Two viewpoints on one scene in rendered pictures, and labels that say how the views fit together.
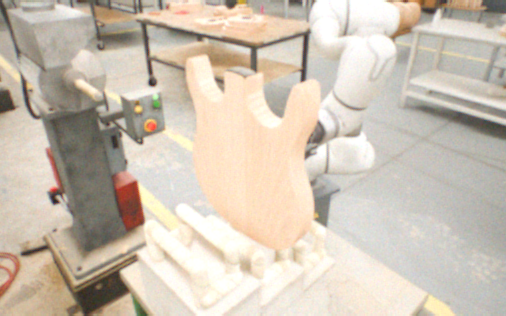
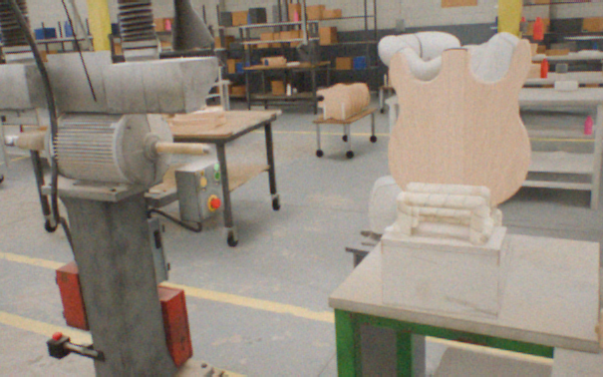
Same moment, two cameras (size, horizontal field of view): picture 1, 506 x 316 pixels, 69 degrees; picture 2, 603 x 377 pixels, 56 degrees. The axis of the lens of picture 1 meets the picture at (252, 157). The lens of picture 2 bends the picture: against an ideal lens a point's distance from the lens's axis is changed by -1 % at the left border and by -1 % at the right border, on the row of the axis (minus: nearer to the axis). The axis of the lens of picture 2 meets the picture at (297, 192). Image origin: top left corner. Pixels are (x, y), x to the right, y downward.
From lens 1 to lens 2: 1.01 m
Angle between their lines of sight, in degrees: 23
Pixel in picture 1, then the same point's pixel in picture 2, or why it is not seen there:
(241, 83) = (462, 56)
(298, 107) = (523, 56)
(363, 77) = (505, 64)
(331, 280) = (521, 254)
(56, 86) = (137, 153)
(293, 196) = (521, 135)
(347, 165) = not seen: hidden behind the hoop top
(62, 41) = (197, 81)
